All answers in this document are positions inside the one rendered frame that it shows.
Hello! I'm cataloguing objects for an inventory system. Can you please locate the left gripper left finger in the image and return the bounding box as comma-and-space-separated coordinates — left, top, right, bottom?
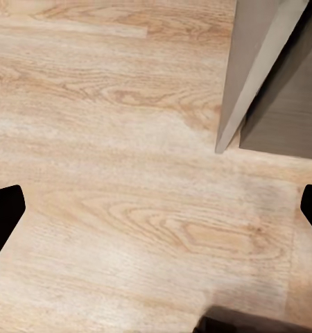
0, 185, 26, 251

